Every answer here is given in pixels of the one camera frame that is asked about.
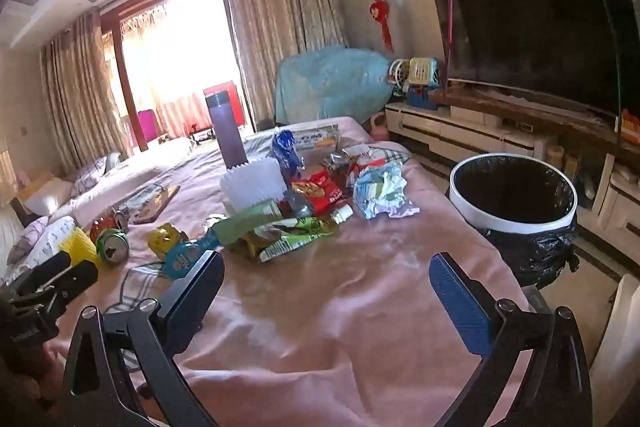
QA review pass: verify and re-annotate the purple thermos flask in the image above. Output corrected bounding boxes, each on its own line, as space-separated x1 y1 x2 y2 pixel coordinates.
204 90 247 170

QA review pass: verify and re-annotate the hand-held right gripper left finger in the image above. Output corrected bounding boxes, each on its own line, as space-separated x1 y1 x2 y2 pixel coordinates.
62 249 226 427

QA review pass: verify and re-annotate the pink kettlebell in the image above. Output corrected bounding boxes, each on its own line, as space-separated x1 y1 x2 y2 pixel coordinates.
370 112 392 142

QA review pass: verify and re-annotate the crushed blue plastic bottle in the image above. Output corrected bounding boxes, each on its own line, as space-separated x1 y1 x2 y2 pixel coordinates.
270 130 306 180

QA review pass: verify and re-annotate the wide beige patterned curtain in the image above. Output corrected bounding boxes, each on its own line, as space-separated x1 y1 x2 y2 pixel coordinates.
222 0 348 128

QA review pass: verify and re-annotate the white ring toy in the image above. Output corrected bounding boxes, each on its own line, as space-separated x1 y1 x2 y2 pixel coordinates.
389 58 411 88

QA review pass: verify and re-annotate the crumpled white blue paper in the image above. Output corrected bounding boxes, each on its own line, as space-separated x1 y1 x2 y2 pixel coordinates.
353 161 420 220

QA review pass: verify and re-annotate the green soda can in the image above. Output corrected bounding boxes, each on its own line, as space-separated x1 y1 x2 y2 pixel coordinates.
95 228 131 267

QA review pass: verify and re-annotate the light blue cover cloth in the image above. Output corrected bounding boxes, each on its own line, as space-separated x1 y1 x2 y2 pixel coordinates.
275 47 396 125

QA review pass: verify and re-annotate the red drink can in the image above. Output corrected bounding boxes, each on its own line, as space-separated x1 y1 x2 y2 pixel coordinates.
90 209 132 240

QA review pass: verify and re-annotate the orange box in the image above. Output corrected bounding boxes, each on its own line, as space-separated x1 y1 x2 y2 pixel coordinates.
620 109 640 142

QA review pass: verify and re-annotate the white bin with black bag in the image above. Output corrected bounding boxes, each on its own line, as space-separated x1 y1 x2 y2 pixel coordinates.
446 154 581 290

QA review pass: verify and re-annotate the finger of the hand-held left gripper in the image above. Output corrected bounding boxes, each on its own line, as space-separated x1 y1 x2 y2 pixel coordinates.
47 259 99 316
12 251 73 296

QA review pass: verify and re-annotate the blue toy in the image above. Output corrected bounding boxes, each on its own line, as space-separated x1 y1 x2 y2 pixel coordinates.
406 86 441 110

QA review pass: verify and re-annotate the stack of colourful books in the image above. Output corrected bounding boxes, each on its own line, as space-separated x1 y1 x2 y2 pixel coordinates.
290 127 343 152

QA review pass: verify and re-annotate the white panel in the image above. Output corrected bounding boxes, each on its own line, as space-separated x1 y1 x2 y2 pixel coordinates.
590 274 640 408

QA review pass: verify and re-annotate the black flat television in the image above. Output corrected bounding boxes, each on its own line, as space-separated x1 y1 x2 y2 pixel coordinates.
429 0 632 120

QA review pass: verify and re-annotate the white pillow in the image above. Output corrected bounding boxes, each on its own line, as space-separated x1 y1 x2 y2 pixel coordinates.
22 179 76 217

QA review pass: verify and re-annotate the narrow beige patterned curtain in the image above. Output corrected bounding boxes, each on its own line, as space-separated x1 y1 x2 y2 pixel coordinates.
39 12 133 175

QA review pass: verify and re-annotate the checked pillow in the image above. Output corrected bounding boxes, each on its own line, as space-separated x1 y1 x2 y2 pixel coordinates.
70 154 123 198
12 216 76 273

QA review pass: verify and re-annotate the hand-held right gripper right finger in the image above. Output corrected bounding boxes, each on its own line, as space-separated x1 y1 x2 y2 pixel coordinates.
428 252 593 427

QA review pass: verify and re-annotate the red snack packet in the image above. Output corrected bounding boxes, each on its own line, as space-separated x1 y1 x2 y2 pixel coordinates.
291 171 345 214

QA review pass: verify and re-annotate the white ribbed plastic container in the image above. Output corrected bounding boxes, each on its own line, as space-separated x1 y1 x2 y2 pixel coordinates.
220 157 286 214

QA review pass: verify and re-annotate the white television cabinet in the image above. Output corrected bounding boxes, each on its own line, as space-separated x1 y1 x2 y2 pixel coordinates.
384 99 640 258

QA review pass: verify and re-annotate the silver foil packet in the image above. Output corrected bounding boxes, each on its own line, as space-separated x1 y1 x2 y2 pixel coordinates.
322 152 351 178

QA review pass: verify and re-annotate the yellow blue toy phone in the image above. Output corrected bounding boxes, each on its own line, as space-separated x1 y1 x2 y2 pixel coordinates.
407 56 441 88

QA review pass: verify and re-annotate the pink stick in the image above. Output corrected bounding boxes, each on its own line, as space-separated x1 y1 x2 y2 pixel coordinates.
447 0 458 58

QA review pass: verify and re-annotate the wooden framed board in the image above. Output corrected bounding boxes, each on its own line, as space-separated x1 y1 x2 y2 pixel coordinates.
120 184 181 224

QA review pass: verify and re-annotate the crushed yellow can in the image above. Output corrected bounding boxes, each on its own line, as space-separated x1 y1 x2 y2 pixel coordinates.
148 224 188 258

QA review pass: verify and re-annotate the brown wooden shelf board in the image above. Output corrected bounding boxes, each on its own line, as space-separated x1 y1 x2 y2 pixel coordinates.
430 84 640 152

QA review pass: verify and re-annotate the green white snack packet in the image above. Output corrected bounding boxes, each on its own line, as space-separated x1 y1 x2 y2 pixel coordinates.
240 217 338 264

